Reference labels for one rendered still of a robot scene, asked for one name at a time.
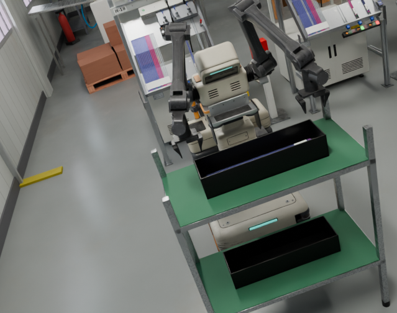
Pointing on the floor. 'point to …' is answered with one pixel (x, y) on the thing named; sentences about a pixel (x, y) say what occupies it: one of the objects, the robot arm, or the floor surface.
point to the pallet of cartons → (105, 61)
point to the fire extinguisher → (66, 29)
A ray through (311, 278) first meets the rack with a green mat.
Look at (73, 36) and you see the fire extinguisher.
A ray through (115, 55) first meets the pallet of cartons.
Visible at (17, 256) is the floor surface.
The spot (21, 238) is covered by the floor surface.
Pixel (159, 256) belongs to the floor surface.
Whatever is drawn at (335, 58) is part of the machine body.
